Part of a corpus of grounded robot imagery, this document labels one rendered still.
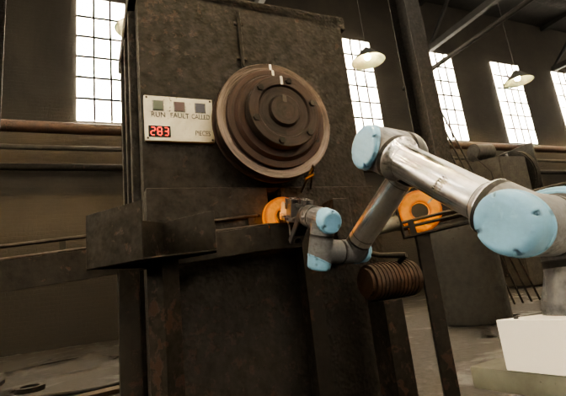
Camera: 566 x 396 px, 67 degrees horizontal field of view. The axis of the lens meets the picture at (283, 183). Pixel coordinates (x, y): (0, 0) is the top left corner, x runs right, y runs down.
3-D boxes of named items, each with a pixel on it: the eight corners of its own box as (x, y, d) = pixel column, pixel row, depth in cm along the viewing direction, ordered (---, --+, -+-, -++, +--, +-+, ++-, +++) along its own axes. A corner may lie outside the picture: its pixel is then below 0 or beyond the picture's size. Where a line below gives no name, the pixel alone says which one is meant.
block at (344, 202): (327, 263, 169) (318, 203, 175) (344, 261, 173) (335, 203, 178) (341, 260, 160) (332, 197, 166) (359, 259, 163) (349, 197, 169)
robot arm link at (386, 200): (430, 128, 122) (352, 246, 148) (402, 122, 117) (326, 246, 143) (455, 152, 114) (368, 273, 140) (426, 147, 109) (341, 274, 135)
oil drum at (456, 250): (429, 325, 397) (411, 229, 418) (476, 317, 422) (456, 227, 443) (480, 328, 345) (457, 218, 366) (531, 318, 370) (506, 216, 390)
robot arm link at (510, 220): (598, 210, 74) (395, 125, 119) (549, 206, 67) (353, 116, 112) (567, 270, 78) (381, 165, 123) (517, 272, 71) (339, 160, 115)
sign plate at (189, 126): (144, 141, 158) (142, 97, 163) (213, 144, 169) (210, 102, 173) (145, 140, 156) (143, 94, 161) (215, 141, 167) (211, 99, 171)
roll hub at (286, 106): (248, 149, 153) (241, 77, 160) (317, 151, 165) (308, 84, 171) (253, 144, 148) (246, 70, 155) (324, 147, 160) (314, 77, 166)
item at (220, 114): (216, 182, 156) (207, 66, 167) (328, 182, 176) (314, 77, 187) (221, 178, 150) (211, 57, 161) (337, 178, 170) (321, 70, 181)
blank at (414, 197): (420, 241, 161) (422, 240, 158) (389, 212, 165) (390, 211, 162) (450, 211, 161) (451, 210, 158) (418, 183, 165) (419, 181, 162)
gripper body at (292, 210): (302, 197, 154) (318, 200, 143) (301, 221, 155) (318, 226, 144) (283, 197, 151) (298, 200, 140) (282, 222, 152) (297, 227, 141)
